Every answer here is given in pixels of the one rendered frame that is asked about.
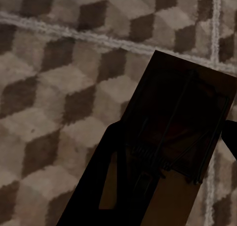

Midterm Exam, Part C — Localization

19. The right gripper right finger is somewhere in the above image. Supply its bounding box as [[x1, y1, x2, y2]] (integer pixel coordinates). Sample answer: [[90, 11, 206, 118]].
[[221, 120, 237, 160]]

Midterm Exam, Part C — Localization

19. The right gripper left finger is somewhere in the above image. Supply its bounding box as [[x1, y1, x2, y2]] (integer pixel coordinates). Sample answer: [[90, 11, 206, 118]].
[[56, 120, 131, 226]]

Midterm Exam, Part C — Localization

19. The mousetrap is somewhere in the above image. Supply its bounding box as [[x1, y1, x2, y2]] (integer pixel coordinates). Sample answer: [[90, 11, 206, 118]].
[[99, 50, 237, 226]]

